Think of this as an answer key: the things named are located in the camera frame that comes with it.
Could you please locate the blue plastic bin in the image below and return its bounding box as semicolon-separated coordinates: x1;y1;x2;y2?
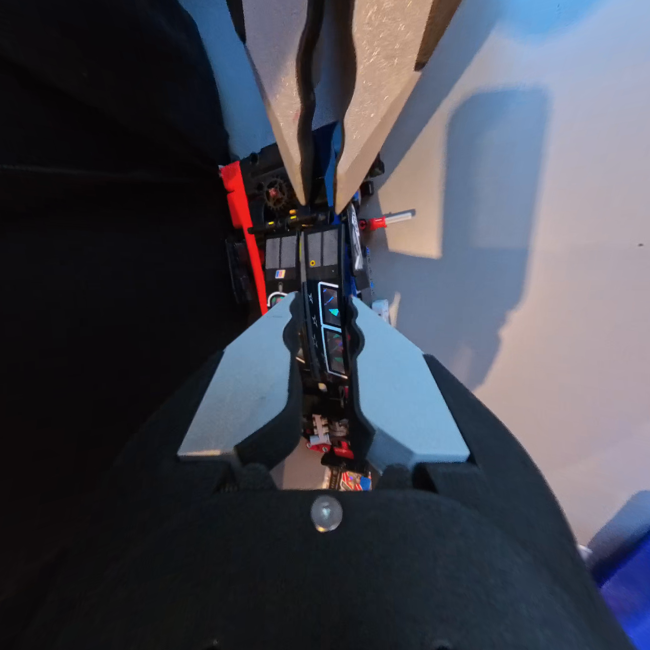
589;490;650;630

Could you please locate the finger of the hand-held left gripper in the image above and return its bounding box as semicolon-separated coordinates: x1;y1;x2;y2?
243;0;318;207
332;0;436;216

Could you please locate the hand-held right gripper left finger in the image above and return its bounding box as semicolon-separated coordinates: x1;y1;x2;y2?
178;292;304;466

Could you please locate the black starred brick panel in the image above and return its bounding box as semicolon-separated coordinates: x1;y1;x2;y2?
302;229;352;381

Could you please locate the toy brick car model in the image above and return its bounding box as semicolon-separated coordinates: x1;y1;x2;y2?
219;122;417;460

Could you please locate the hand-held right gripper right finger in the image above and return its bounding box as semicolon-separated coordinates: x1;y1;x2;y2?
348;296;471;471

